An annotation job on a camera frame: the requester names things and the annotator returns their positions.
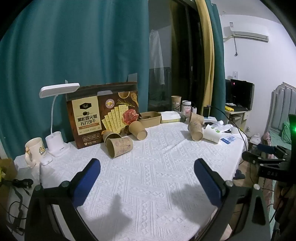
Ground black cable bundle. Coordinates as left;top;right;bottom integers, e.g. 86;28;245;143
6;185;31;235

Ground black power adapter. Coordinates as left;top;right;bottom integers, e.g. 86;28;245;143
11;178;34;190

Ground yellow curtain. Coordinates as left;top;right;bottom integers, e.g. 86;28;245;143
195;0;214;110

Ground cream cartoon mug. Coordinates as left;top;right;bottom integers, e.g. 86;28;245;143
24;137;47;168

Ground black monitor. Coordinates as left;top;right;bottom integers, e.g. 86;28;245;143
230;79;255;111

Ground pink jar with white lid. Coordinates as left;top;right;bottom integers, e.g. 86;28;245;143
181;100;192;117

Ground yellow bag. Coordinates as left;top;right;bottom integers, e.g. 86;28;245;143
0;158;18;186

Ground printed brown paper cup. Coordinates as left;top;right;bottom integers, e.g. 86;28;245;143
106;136;134;159

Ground dark glass door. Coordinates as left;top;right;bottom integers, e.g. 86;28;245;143
148;0;207;112

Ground white side desk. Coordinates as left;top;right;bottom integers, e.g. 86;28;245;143
224;105;249;131

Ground white air conditioner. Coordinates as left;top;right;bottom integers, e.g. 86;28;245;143
223;25;270;43

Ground white paper cup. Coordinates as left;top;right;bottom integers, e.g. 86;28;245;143
203;125;223;144

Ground brown paper bowl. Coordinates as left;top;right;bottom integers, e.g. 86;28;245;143
138;111;162;128

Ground wide teal curtain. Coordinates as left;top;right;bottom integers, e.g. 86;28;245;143
0;0;150;161

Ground green pillow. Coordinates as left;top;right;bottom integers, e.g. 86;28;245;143
282;121;293;144

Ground grey bed headboard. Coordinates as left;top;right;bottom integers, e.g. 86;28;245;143
264;81;296;144

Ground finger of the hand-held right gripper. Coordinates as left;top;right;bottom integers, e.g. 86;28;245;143
257;144;290;155
242;151;281;166

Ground brown cracker box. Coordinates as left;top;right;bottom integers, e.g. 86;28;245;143
66;81;140;150

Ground white woven tablecloth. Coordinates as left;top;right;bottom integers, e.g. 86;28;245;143
13;121;247;241

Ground white tissue box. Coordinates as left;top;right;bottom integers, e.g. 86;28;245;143
160;111;181;123

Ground tall brown paper cup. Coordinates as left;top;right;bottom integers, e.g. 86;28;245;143
171;95;182;112

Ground white hanging garment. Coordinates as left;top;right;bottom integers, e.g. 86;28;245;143
149;29;165;86

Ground small white case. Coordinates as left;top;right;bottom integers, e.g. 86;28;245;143
40;155;53;166

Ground long black cable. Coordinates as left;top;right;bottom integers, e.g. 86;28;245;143
209;106;252;183

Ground crumpled white paper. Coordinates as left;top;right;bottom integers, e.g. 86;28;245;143
214;120;232;133

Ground narrow teal curtain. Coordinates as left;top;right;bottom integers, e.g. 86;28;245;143
205;0;226;121

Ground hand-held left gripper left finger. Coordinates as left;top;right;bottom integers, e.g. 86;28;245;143
25;158;101;241

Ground person's right hand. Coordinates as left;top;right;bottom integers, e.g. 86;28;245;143
273;183;292;210

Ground white desk lamp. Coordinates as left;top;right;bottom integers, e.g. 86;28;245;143
39;83;80;158

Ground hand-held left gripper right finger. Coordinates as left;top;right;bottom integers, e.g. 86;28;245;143
194;158;271;241

